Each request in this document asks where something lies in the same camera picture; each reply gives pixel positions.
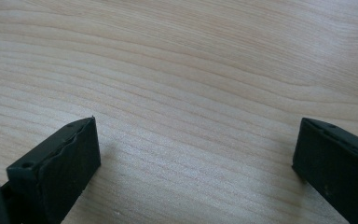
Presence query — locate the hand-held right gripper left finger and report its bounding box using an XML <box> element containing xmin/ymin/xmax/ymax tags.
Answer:
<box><xmin>6</xmin><ymin>116</ymin><xmax>103</xmax><ymax>224</ymax></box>

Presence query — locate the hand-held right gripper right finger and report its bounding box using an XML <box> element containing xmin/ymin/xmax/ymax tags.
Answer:
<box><xmin>292</xmin><ymin>117</ymin><xmax>358</xmax><ymax>224</ymax></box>

